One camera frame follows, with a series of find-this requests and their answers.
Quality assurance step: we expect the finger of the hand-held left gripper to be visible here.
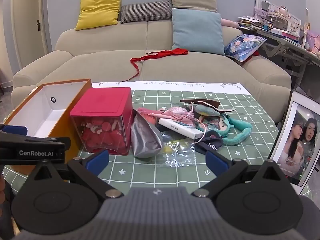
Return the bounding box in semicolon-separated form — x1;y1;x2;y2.
0;131;72;166
0;124;28;137

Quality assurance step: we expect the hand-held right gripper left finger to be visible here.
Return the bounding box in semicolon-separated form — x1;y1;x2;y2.
26;149;124;202

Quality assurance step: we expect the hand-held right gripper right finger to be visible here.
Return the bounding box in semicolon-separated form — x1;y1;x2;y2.
192;151;289;202

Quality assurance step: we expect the navy elastic headband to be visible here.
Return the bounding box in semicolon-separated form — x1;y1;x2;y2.
194;137;224;157

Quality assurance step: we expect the teal-haired plush doll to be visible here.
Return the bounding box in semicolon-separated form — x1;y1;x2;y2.
192;112;253;147

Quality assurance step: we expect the clear bag with yellow label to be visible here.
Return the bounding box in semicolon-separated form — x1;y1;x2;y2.
160;132;197;168

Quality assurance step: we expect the orange cardboard box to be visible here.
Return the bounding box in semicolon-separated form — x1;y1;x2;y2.
4;78;93;174

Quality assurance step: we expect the white packet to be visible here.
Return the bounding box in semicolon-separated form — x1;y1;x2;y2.
158;118;204;140

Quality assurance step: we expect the silver grey pouch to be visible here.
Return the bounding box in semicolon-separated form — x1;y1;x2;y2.
130;109;163;158

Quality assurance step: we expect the pink embroidered drawstring pouch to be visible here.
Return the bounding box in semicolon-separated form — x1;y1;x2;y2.
162;106;194;127

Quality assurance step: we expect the salmon pink soft toy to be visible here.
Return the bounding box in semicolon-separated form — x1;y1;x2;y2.
136;107;162;125

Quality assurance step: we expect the green grid tablecloth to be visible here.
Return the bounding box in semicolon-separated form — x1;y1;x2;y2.
0;81;318;200

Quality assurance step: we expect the brown and teal plush charm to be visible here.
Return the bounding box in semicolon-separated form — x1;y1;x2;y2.
180;99;237;117

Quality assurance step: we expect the red storage box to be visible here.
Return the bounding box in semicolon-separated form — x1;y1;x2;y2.
69;87;133;155

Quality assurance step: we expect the white tablet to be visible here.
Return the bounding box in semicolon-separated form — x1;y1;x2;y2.
267;90;320;195

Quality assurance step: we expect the beige sofa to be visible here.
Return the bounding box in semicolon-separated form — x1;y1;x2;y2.
11;20;292;123

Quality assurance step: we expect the cream door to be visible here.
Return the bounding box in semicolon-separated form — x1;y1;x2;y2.
11;0;50;55

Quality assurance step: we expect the red ribbon cloth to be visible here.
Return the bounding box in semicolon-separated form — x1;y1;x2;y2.
130;48;189;82

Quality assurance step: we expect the blue printed pillow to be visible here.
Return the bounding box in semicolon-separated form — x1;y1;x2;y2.
224;34;267;62

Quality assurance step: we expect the light blue pillow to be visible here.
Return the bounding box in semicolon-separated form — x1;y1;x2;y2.
171;8;226;56

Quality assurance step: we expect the white desk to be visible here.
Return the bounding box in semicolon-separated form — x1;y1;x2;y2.
237;25;320;100

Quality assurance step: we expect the stack of books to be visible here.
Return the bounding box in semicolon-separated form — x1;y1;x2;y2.
237;16;269;32

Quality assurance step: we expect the yellow pillow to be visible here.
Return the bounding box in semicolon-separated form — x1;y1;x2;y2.
75;0;122;31

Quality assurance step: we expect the grey houndstooth pillow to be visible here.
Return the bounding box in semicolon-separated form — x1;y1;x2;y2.
120;0;173;24

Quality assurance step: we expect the white desk organizer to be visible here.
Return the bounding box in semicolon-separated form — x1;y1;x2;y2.
254;0;302;34

